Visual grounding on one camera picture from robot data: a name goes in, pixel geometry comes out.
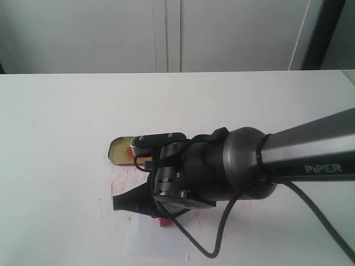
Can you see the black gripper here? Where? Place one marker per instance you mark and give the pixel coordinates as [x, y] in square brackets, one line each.
[181, 181]

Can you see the red rubber stamp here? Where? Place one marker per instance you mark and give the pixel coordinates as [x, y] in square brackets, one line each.
[165, 222]

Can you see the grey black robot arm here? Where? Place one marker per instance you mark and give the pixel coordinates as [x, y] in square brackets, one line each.
[249, 161]

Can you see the white paper sheet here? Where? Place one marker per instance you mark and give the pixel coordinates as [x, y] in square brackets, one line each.
[146, 237]

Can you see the gold tin lid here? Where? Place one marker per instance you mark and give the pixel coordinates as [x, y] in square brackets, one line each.
[122, 152]

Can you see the white cabinet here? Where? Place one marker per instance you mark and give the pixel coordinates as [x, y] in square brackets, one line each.
[155, 36]

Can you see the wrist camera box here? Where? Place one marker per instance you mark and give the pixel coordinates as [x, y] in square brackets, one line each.
[146, 144]

